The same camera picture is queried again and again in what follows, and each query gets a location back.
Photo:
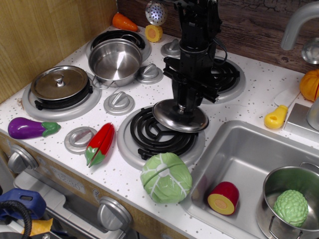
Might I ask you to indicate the back left black burner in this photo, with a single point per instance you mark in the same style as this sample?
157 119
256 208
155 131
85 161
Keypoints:
119 34

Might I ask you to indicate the steel slotted spoon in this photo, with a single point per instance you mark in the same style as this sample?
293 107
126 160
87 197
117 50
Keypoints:
156 13

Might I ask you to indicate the back right black burner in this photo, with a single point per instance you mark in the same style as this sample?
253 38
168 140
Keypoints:
229 74

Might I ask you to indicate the silver stove knob front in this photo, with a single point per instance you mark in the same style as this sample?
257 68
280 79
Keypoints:
77 140

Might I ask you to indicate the silver sink basin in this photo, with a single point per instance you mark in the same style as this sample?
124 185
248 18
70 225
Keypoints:
244 155

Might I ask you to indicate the silver stove knob back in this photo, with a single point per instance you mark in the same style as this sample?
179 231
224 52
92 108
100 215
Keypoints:
171 49

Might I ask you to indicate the blue clamp handle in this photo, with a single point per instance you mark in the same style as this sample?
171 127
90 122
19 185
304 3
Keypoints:
33 201

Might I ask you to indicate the silver oven knob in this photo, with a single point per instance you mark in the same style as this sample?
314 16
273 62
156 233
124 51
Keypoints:
20 160
113 216

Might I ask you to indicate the grey faucet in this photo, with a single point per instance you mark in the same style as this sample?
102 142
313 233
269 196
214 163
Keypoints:
297 20

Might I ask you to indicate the purple toy eggplant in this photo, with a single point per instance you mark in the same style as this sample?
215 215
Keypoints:
22 128

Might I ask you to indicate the red toy chili pepper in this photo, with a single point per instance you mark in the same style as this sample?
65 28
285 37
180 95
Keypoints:
99 146

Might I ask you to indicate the yellow toy corn piece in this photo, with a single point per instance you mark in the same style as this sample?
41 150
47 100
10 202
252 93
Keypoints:
153 33

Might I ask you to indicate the black burner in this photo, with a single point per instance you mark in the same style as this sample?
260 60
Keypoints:
67 102
119 34
153 138
229 74

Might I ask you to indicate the silver stove knob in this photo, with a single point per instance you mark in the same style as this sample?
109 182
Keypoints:
171 49
77 140
119 104
149 74

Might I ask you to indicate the red yellow toy fruit half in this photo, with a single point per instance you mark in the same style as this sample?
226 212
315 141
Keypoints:
224 198

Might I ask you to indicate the small steel pot lid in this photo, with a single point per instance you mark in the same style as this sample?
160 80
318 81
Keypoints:
176 117

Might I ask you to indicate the front left black burner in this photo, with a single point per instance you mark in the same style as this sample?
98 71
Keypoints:
67 102

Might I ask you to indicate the silver oven knob right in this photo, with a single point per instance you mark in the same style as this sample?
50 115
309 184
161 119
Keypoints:
113 216

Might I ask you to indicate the yellow handled toy knife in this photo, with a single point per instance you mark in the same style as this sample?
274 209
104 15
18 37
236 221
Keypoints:
283 100

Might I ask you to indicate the orange toy pumpkin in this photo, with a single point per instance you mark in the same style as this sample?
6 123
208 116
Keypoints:
309 85

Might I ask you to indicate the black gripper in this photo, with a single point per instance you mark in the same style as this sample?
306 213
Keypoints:
190 76

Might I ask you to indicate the orange toy carrot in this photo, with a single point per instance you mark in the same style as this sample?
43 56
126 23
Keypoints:
124 23

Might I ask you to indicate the light green toy artichoke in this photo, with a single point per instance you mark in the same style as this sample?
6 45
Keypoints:
292 207

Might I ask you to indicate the silver oven knob left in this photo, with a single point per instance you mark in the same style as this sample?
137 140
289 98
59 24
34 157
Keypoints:
20 160

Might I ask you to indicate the steel pot in sink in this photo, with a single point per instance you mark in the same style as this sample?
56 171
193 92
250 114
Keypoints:
304 179

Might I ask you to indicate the front right black burner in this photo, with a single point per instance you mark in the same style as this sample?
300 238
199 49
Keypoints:
153 138

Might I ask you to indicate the green toy cabbage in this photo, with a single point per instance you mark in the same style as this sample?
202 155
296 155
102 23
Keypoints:
166 178

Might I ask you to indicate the empty steel pot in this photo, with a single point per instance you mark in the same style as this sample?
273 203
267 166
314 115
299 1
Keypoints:
115 63

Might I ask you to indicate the steel ladle bowl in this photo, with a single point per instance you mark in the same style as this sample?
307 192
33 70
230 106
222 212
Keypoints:
310 51

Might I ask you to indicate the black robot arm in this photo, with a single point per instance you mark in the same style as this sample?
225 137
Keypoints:
199 22

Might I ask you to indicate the large steel lid with knob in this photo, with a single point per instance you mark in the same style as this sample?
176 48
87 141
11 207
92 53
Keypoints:
59 83

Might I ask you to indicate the grey oven door handle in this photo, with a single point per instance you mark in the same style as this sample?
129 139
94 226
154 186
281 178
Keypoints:
72 204

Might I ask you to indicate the silver stove knob upper centre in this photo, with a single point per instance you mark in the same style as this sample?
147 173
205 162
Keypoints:
149 74

